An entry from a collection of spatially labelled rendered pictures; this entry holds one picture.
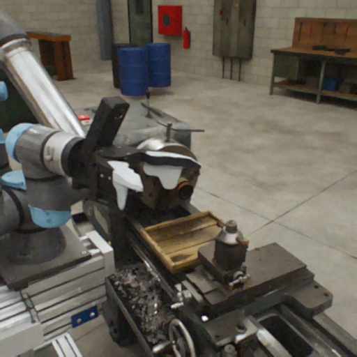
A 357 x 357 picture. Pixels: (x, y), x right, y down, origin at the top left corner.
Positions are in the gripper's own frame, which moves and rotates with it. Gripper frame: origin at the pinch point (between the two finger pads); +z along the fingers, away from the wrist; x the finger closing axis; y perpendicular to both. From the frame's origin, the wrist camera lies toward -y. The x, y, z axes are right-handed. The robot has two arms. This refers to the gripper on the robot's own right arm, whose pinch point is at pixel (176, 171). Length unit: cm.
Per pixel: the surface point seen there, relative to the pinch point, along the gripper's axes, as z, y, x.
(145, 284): -68, 91, -86
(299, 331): 9, 65, -66
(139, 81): -480, 50, -592
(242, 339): -3, 62, -47
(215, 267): -19, 49, -57
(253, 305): -6, 60, -62
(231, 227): -15, 34, -57
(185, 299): -22, 57, -46
